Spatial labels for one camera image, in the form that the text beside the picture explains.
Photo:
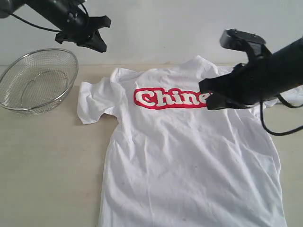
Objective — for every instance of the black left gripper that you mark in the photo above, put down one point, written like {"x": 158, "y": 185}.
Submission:
{"x": 78, "y": 27}

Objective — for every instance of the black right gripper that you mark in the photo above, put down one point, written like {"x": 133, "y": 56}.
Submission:
{"x": 244, "y": 87}

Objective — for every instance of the white t-shirt red lettering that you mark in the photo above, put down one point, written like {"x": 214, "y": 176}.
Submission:
{"x": 171, "y": 162}

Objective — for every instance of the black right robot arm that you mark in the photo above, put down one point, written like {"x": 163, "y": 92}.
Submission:
{"x": 289, "y": 64}

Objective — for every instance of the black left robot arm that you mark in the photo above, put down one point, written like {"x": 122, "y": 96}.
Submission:
{"x": 45, "y": 8}

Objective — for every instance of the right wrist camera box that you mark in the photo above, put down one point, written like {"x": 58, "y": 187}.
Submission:
{"x": 252, "y": 44}

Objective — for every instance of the metal mesh strainer bowl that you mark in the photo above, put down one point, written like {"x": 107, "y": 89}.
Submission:
{"x": 38, "y": 81}

